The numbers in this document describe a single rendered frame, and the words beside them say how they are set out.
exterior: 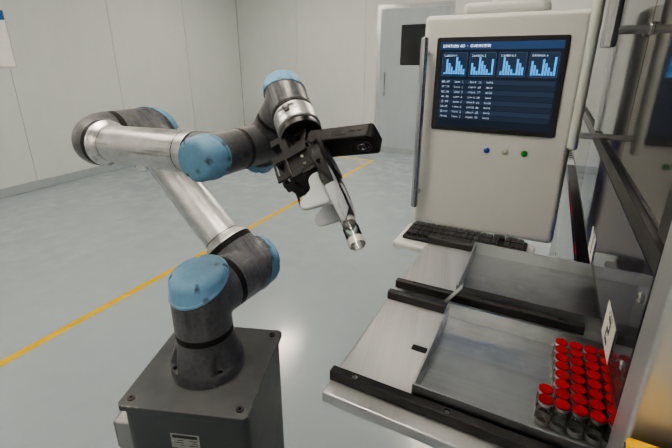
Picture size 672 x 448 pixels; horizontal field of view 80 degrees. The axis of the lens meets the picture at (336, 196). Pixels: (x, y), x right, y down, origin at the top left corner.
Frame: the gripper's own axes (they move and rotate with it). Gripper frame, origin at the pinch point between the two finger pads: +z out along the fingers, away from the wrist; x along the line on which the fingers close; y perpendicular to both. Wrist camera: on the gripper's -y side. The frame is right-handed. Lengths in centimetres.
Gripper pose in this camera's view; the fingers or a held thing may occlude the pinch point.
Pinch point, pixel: (349, 215)
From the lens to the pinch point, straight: 54.6
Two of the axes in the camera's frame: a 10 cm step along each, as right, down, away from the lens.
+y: -8.7, 4.8, 1.3
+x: -4.0, -5.2, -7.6
